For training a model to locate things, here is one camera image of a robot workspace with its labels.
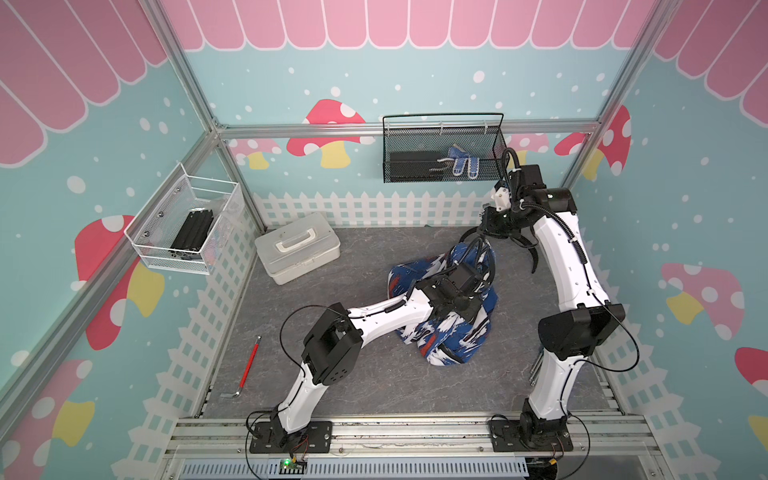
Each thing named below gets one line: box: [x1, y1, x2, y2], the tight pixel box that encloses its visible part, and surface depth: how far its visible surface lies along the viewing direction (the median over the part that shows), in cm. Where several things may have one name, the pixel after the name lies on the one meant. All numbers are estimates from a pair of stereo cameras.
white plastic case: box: [254, 212, 341, 286], surface depth 102 cm
